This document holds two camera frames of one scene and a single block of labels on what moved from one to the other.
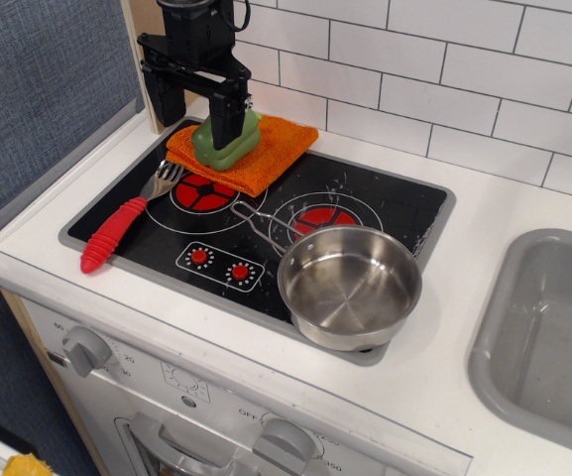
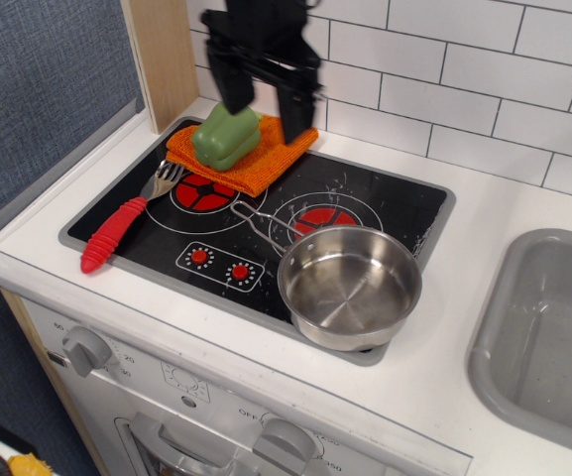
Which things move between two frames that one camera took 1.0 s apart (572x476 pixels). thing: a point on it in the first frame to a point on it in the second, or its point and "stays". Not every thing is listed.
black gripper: [197, 49] to [272, 33]
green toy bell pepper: [227, 157] stays
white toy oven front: [155, 413] stays
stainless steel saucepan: [342, 288] stays
